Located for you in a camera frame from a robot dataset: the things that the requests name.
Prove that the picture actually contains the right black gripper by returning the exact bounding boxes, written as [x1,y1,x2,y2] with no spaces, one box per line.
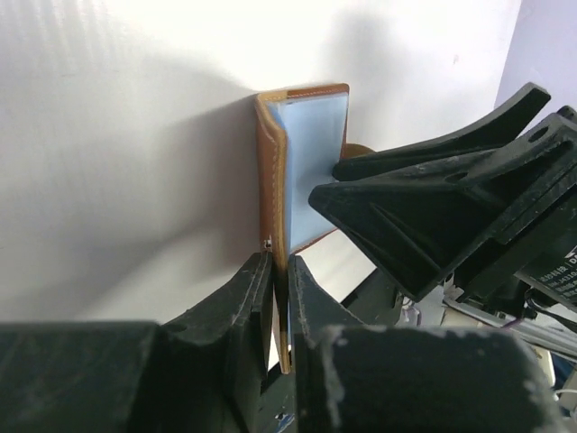
[309,82,576,309]

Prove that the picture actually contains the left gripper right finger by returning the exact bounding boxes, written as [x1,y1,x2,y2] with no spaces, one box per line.
[288,256,565,432]

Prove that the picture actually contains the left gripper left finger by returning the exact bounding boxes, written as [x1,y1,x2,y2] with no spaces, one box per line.
[1,253,274,432]

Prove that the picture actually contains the brown leather card holder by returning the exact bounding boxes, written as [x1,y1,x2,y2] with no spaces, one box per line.
[254,83,370,373]

